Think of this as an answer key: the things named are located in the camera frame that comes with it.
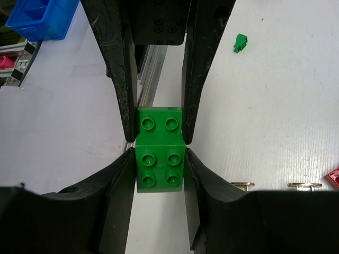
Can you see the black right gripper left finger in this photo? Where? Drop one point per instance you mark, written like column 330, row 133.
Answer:
column 91, row 216

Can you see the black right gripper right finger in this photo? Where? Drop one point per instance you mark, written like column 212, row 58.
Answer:
column 225, row 219

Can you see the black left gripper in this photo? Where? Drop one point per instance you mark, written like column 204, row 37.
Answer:
column 158, row 22

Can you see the tiny green lego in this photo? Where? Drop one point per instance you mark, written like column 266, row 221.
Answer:
column 241, row 43

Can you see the green lego with slope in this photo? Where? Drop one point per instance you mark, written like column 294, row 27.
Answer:
column 160, row 150

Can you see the clear bin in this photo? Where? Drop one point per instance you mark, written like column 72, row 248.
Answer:
column 305, row 186
column 245, row 186

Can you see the red small square lego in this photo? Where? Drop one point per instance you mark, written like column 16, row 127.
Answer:
column 333, row 178

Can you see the blue plastic crate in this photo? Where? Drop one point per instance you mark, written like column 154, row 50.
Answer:
column 38, row 20

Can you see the pink object off table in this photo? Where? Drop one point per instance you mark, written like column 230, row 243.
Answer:
column 6, row 62

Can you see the aluminium table edge rail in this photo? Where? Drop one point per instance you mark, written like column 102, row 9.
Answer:
column 149, row 75

